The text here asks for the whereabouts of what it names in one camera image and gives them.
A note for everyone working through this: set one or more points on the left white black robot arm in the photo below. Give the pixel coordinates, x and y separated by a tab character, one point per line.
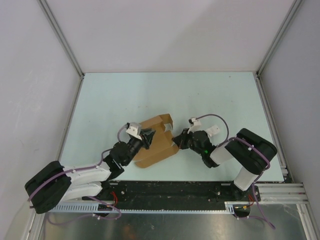
57	183

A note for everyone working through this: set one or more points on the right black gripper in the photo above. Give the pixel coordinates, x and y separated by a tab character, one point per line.
180	141

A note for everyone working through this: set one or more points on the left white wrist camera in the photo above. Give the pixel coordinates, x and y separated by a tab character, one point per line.
134	130

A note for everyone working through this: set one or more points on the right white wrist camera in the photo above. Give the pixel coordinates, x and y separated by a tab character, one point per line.
195	124

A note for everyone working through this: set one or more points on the aluminium frame rail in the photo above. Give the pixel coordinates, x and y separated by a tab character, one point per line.
269	192

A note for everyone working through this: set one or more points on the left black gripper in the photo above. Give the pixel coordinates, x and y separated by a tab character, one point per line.
147	139

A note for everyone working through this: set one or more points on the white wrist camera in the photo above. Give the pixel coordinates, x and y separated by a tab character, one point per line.
195	124
134	130

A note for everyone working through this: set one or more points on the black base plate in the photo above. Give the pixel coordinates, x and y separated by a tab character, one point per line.
172	196

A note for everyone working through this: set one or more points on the brown cardboard box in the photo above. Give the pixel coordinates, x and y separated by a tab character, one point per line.
162	146

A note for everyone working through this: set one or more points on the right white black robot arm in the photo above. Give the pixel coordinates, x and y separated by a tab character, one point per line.
253	152

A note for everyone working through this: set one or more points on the small white paper scrap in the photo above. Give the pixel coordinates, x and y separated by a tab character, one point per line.
213	130

